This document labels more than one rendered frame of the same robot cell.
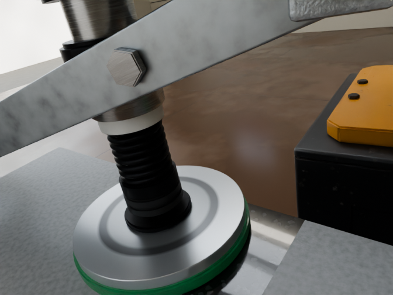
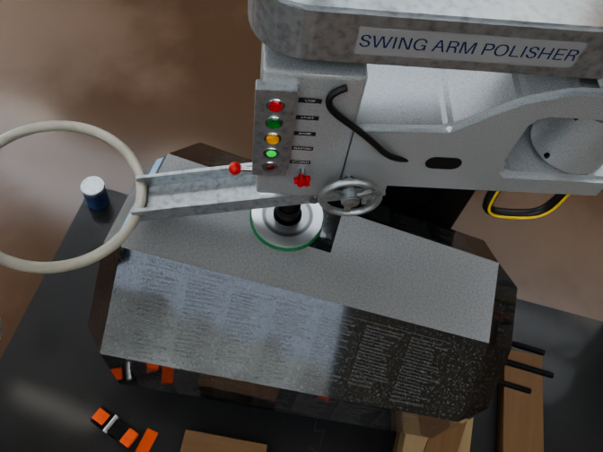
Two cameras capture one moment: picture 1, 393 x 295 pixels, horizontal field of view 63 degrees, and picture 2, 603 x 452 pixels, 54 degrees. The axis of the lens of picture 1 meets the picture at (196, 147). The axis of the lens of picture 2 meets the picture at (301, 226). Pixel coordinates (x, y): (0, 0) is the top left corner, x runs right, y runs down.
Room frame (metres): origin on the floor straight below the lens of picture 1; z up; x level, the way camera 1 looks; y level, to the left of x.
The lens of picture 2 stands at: (-0.43, 0.54, 2.37)
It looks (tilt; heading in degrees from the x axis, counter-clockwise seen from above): 60 degrees down; 325
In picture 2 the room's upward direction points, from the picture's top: 11 degrees clockwise
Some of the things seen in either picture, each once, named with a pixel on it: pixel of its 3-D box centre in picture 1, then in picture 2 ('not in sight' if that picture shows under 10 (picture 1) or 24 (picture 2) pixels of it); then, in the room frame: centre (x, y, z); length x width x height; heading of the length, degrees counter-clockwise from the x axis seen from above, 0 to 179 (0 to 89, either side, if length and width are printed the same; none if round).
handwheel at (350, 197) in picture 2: not in sight; (349, 185); (0.17, 0.00, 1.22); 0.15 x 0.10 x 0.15; 65
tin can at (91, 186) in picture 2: not in sight; (95, 193); (1.15, 0.56, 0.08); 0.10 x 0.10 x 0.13
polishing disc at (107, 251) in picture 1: (159, 213); (287, 215); (0.33, 0.06, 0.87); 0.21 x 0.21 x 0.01
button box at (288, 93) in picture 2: not in sight; (273, 133); (0.25, 0.17, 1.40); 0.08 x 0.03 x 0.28; 65
